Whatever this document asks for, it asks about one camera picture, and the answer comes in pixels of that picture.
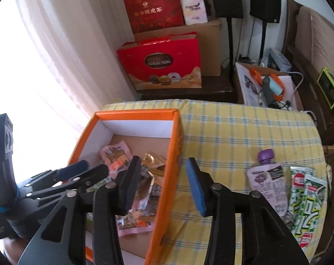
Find red gift box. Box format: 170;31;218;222
116;32;203;91

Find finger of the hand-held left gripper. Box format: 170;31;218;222
18;160;89;192
26;163;109;207

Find brown cardboard box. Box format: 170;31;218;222
134;19;222;76

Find white tissue pack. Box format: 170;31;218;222
179;0;207;25

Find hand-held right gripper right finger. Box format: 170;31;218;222
186;157;311;265

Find orange cardboard box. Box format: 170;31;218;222
67;109;185;265

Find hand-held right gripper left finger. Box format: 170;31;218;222
18;156;142;265

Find white charging cable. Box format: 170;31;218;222
287;72;304;94

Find white curtain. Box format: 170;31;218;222
12;0;137;133

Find grey teal handheld device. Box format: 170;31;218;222
262;75;283;108

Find green white seaweed packet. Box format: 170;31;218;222
289;166;315;188
290;175;329;249

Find black speaker stand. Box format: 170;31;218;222
259;22;268;61

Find yellow black power station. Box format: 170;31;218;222
317;68;334;109

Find white open carton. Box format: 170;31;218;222
235;62;304;109

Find brown sofa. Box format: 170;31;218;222
283;0;334;144

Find grey blue carton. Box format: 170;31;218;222
268;47;292;72

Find orange plastic tool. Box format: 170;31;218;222
250;69;285;101

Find red gift bag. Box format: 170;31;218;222
122;0;184;34

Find large orange snack packet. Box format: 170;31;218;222
116;210;153;236

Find purple-capped drink pouch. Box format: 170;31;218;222
246;148;290;217

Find beige sofa cushion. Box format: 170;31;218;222
295;6;334;72

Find yellow plaid tablecloth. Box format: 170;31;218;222
102;99;332;265

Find dark wooden low table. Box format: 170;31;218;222
141;69;236;104

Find small orange snack packet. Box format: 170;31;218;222
100;141;132;173

